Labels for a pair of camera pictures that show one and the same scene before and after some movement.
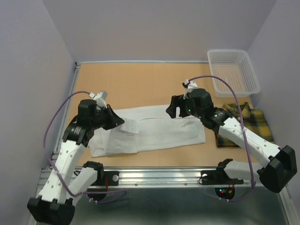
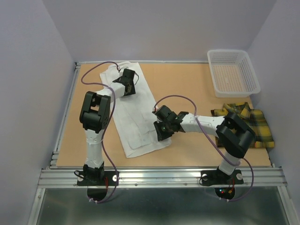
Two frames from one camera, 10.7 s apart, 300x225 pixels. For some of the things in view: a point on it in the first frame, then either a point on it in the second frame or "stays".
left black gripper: x=115 y=120 → x=132 y=91
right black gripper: x=176 y=101 → x=160 y=135
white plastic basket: x=236 y=67 stays
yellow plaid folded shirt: x=253 y=119 stays
